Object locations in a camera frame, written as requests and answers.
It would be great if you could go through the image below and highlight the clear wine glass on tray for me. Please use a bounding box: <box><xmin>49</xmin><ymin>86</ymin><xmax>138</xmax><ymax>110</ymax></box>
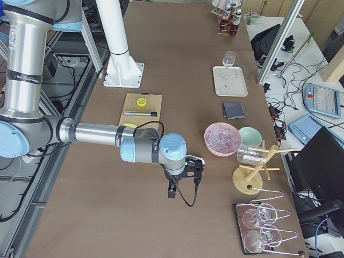
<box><xmin>223</xmin><ymin>51</ymin><xmax>235</xmax><ymax>68</ymax></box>

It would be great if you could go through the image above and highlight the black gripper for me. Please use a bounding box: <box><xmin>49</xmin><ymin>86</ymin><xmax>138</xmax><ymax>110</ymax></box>
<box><xmin>163</xmin><ymin>155</ymin><xmax>205</xmax><ymax>198</ymax></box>

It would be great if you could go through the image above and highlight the wooden glass drying stand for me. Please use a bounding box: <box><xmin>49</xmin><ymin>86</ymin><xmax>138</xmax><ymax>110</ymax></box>
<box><xmin>232</xmin><ymin>145</ymin><xmax>300</xmax><ymax>195</ymax></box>

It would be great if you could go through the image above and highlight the yellow lemon half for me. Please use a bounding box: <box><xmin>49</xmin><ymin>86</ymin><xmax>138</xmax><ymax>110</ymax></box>
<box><xmin>137</xmin><ymin>98</ymin><xmax>147</xmax><ymax>108</ymax></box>

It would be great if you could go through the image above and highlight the black bag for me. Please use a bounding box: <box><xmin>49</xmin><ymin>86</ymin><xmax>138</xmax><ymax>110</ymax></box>
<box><xmin>250</xmin><ymin>24</ymin><xmax>281</xmax><ymax>61</ymax></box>

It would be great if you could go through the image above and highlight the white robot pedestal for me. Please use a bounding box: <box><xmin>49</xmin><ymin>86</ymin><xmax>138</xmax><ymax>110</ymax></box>
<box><xmin>96</xmin><ymin>0</ymin><xmax>144</xmax><ymax>89</ymax></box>

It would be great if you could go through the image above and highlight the pink bowl of ice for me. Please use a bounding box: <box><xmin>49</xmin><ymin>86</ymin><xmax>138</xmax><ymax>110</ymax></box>
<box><xmin>204</xmin><ymin>123</ymin><xmax>242</xmax><ymax>157</ymax></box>

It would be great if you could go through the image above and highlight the hanging wine glass lower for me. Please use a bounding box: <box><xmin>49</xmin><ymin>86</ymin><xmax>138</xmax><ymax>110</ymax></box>
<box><xmin>243</xmin><ymin>224</ymin><xmax>298</xmax><ymax>255</ymax></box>

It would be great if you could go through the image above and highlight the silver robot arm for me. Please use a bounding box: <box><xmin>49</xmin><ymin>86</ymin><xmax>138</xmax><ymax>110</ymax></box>
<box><xmin>1</xmin><ymin>1</ymin><xmax>205</xmax><ymax>198</ymax></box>

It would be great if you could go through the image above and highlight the hanging wine glass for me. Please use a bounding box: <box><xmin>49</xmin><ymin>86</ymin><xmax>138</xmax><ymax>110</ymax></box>
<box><xmin>242</xmin><ymin>203</ymin><xmax>291</xmax><ymax>228</ymax></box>
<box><xmin>243</xmin><ymin>224</ymin><xmax>298</xmax><ymax>255</ymax></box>

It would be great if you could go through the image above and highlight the clear tumbler glass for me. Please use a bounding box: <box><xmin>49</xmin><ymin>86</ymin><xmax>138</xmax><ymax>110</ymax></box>
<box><xmin>237</xmin><ymin>145</ymin><xmax>268</xmax><ymax>165</ymax></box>

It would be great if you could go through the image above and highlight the white cup rack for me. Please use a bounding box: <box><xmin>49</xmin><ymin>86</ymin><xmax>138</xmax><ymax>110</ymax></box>
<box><xmin>211</xmin><ymin>0</ymin><xmax>233</xmax><ymax>15</ymax></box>

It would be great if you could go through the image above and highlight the wooden cutting board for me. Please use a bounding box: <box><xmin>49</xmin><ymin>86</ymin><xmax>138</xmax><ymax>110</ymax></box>
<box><xmin>118</xmin><ymin>93</ymin><xmax>162</xmax><ymax>126</ymax></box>

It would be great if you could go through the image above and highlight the hanging wine glass upper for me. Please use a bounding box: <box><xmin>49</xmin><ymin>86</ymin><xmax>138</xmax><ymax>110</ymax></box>
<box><xmin>242</xmin><ymin>203</ymin><xmax>291</xmax><ymax>228</ymax></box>

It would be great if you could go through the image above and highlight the white serving tray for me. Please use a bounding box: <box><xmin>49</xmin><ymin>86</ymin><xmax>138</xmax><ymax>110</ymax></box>
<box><xmin>212</xmin><ymin>66</ymin><xmax>248</xmax><ymax>97</ymax></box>

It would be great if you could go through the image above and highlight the blue teach pendant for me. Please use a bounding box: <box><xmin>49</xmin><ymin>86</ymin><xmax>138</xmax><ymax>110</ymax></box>
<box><xmin>288</xmin><ymin>113</ymin><xmax>343</xmax><ymax>147</ymax></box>
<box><xmin>303</xmin><ymin>83</ymin><xmax>341</xmax><ymax>119</ymax></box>

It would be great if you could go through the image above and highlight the black monitor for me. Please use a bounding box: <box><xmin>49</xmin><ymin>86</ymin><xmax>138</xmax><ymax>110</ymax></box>
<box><xmin>288</xmin><ymin>127</ymin><xmax>343</xmax><ymax>200</ymax></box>

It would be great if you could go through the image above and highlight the dark grey folded cloth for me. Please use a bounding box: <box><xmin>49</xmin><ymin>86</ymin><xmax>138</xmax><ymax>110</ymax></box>
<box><xmin>223</xmin><ymin>102</ymin><xmax>247</xmax><ymax>120</ymax></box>

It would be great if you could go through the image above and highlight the yellow lemon slice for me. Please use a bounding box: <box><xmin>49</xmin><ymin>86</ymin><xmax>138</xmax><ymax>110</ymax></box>
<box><xmin>124</xmin><ymin>123</ymin><xmax>137</xmax><ymax>128</ymax></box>

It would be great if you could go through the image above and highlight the mint green bowl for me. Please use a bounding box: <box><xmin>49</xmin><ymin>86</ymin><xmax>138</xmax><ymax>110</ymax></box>
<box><xmin>239</xmin><ymin>127</ymin><xmax>262</xmax><ymax>146</ymax></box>

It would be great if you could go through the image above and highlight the black tray with glasses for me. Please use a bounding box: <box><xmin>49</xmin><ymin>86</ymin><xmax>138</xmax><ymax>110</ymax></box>
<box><xmin>233</xmin><ymin>202</ymin><xmax>304</xmax><ymax>257</ymax></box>

